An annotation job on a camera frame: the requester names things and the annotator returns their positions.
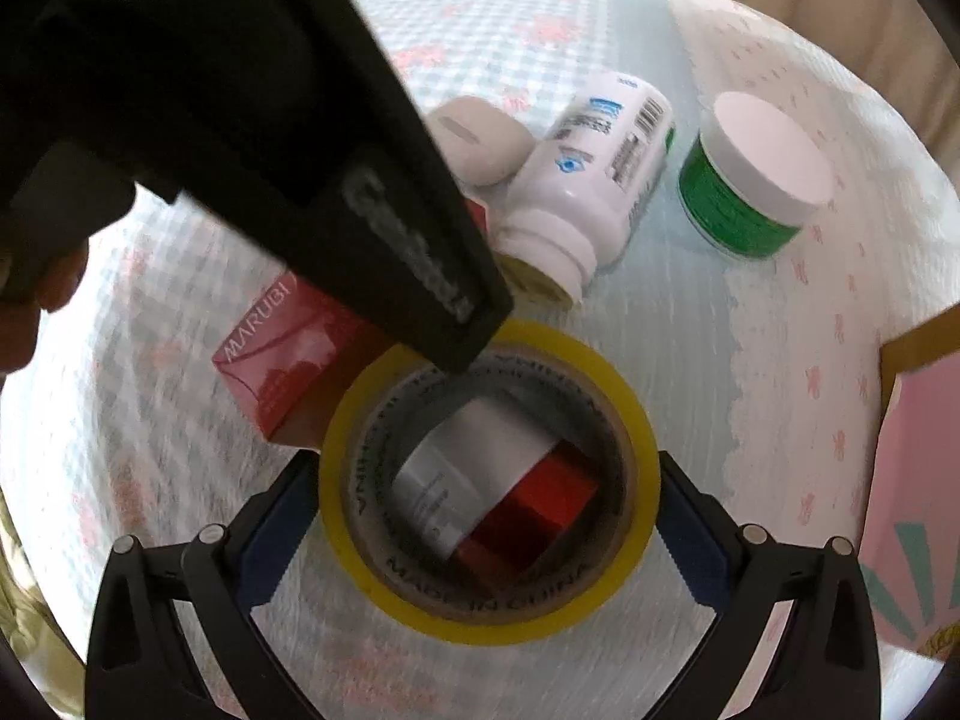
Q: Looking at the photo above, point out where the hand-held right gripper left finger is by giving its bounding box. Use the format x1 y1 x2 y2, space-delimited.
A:
84 450 325 720

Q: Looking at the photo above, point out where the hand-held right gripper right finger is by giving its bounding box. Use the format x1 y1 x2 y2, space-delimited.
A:
656 450 883 720

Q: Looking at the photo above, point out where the yellow tape roll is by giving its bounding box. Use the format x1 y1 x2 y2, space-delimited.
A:
319 319 662 646

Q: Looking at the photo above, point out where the person's left hand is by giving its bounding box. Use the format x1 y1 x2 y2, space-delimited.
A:
0 240 89 377

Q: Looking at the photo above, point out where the red and white box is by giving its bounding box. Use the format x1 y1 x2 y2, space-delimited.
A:
394 397 601 578

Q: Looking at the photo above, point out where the red carton box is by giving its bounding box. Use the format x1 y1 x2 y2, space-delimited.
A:
212 270 398 451

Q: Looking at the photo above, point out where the white earbuds case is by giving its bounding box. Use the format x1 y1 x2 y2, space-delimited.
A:
427 95 535 188

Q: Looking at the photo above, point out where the small red box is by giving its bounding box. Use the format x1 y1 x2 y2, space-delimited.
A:
461 195 496 241

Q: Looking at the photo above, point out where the pink box with gold edge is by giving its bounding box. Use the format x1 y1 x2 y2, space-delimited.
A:
855 307 960 661

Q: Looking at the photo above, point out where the light blue checked bedsheet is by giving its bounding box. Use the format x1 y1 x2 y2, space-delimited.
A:
22 0 740 541

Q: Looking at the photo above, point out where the gold fabric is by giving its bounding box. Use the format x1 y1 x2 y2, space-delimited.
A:
0 495 83 691

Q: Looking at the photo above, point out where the white pill bottle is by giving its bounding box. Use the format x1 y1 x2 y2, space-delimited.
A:
491 69 676 308

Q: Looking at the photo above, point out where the green jar with white lid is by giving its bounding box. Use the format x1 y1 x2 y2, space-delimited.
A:
677 91 836 260

